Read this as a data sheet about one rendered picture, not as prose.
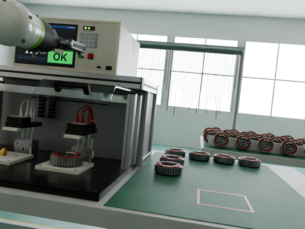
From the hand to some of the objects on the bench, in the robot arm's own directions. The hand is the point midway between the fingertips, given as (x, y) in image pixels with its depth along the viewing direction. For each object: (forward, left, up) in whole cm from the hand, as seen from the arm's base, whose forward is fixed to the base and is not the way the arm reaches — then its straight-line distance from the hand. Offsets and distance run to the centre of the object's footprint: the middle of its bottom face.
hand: (71, 50), depth 105 cm
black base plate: (-2, +7, -44) cm, 44 cm away
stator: (+22, -38, -41) cm, 60 cm away
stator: (-2, -5, -40) cm, 40 cm away
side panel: (+39, -23, -42) cm, 62 cm away
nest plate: (-2, -5, -41) cm, 41 cm away
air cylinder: (+12, -4, -41) cm, 43 cm away
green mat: (+25, -56, -41) cm, 74 cm away
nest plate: (-4, +19, -42) cm, 46 cm away
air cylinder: (+10, +20, -42) cm, 48 cm away
